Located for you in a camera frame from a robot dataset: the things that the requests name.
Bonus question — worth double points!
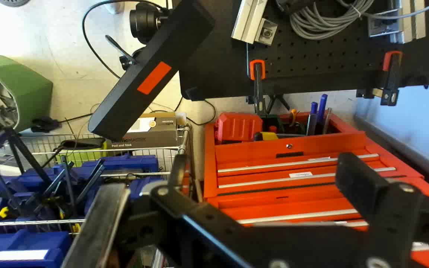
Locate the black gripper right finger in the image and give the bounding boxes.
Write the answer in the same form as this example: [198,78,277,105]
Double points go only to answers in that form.
[337,152,425,268]

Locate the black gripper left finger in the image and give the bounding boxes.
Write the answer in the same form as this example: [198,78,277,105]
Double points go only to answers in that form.
[151,154,256,251]

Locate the blue plastic storage bin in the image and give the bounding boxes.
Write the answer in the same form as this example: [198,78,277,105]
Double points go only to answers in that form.
[81,154,160,176]

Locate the grey cardboard box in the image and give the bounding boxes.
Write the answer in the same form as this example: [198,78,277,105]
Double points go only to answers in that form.
[124,115,188,149]

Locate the grey metal bar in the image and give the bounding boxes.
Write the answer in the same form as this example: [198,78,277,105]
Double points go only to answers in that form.
[60,184,133,268]

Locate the red plastic case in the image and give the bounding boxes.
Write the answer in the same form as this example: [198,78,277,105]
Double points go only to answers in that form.
[215,112,264,146]

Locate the orange metal tool chest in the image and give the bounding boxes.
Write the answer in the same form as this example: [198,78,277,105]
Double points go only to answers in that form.
[203,111,429,268]

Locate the yellow small tool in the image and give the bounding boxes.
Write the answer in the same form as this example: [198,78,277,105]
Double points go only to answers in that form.
[259,130,280,143]

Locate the black perforated table plate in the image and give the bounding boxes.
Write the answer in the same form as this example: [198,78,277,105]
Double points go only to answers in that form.
[178,0,429,102]

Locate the blue storage bin white label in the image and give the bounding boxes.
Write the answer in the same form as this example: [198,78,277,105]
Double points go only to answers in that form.
[0,230,73,268]

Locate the aluminium extrusion piece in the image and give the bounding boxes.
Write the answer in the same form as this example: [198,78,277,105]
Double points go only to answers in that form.
[230,0,280,48]
[367,0,429,45]

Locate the chrome wire shelf rack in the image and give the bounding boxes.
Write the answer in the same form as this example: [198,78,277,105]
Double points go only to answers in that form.
[0,126,192,236]

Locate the blue handled tools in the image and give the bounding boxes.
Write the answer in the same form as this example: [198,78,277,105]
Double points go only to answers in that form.
[306,93,331,137]

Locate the black camera bar orange mark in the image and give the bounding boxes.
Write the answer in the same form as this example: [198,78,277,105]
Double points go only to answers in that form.
[87,0,218,143]

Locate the black clamp orange handle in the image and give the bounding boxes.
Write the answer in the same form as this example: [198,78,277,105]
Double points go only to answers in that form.
[379,50,405,108]
[248,59,270,117]

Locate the black round camera lens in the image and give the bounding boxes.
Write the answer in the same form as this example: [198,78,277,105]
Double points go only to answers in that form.
[128,0,170,45]

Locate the thin black cable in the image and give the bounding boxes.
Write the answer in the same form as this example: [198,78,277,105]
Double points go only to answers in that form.
[81,0,142,81]

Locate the grey coiled cable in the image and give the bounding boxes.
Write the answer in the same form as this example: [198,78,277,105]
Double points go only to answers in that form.
[288,0,377,42]

